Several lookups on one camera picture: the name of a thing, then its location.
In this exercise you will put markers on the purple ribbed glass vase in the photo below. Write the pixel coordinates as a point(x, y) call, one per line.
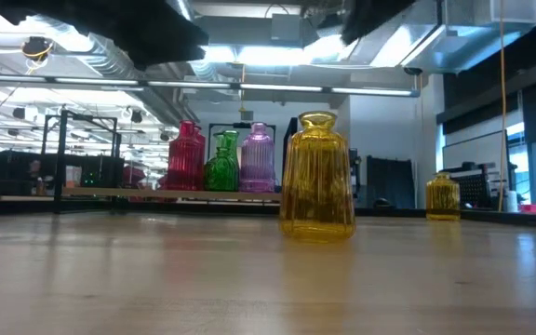
point(257, 163)

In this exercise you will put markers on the tall green glass vase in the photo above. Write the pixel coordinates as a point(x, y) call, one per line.
point(231, 142)

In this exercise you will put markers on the tall yellow ribbed glass vase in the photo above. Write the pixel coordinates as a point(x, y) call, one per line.
point(317, 186)

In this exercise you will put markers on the red ribbed glass vase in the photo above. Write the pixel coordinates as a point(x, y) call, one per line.
point(185, 158)

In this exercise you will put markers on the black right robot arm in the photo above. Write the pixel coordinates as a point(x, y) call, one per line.
point(375, 14)

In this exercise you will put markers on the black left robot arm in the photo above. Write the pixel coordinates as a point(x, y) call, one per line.
point(133, 28)

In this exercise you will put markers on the black metal wood shelf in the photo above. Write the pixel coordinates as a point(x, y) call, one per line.
point(110, 191)

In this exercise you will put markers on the black metal rack shelf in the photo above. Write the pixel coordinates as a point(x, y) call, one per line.
point(100, 170)

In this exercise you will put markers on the hanging grey box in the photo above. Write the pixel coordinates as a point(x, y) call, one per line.
point(247, 115)

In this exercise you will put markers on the long light bar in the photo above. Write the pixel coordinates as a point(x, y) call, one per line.
point(296, 87)

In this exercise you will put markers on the black computer mouse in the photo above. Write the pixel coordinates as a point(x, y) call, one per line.
point(382, 203)

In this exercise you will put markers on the small yellow textured glass vase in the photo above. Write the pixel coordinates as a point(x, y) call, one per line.
point(443, 195)

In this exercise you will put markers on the orange white box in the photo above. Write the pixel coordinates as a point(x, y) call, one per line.
point(73, 176)

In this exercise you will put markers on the black pegboard rack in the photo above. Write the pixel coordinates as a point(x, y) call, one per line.
point(477, 188)

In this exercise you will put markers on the person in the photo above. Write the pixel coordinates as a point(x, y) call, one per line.
point(35, 170)

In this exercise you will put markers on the white roll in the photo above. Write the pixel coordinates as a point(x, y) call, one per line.
point(511, 201)

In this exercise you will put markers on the yellow vertical pole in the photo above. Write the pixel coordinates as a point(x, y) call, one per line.
point(503, 93)

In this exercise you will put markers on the black yellow ceiling reel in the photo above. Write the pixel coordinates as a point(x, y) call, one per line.
point(36, 48)

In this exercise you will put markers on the red tray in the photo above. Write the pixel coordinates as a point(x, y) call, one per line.
point(534, 208)

